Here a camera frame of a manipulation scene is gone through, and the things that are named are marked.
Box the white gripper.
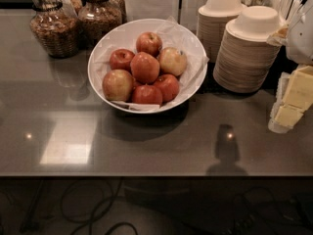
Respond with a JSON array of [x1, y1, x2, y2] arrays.
[[266, 0, 313, 133]]

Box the red apple top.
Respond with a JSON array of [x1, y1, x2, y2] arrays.
[[136, 31, 162, 57]]

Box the red apple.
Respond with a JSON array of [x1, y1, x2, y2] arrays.
[[154, 73, 180, 103], [110, 48, 135, 71], [136, 31, 162, 57], [132, 85, 162, 105], [130, 52, 159, 84]]

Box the yellow-red apple right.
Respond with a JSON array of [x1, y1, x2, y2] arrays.
[[158, 47, 187, 76]]

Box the yellow-red apple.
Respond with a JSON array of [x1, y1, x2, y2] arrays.
[[102, 70, 134, 102], [158, 47, 187, 76]]

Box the white paper bowl liner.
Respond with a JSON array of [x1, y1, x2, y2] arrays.
[[94, 16, 210, 112]]

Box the red apple front right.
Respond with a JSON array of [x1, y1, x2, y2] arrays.
[[154, 73, 180, 103]]

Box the white ceramic bowl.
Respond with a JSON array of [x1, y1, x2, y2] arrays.
[[87, 18, 208, 115]]

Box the red apple front centre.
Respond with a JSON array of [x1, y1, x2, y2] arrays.
[[132, 85, 162, 105]]

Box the red apple left rear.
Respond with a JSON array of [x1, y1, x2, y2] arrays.
[[110, 48, 135, 71]]

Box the yellow-red apple front left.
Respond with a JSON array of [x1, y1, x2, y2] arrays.
[[102, 70, 134, 102]]

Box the front stack paper bowls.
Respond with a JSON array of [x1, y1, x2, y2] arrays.
[[213, 6, 284, 93]]

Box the stack paper bowls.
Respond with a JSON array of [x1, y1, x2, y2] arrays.
[[197, 0, 245, 63], [213, 6, 284, 93]]

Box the white plastic cutlery bundle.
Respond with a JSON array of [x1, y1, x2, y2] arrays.
[[273, 0, 302, 22]]

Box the rear stack paper bowls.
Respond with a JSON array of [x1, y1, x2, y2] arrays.
[[197, 0, 245, 63]]

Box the glass cereal jar right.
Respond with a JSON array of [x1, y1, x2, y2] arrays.
[[78, 0, 122, 45]]

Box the glass cereal jar left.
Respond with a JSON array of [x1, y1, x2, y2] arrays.
[[29, 0, 79, 58]]

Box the black floor cable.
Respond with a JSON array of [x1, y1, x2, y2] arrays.
[[60, 177, 139, 235]]

